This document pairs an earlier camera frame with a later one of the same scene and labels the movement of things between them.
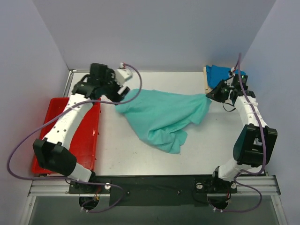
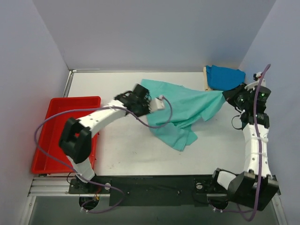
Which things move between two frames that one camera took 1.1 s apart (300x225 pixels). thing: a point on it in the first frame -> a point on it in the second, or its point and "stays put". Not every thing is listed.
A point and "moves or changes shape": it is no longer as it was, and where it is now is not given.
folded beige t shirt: [207, 89] stays put
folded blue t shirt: [216, 74] stays put
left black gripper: [115, 94] -> [142, 108]
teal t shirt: [161, 118] moves or changes shape
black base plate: [154, 191] stays put
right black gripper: [219, 91] -> [231, 96]
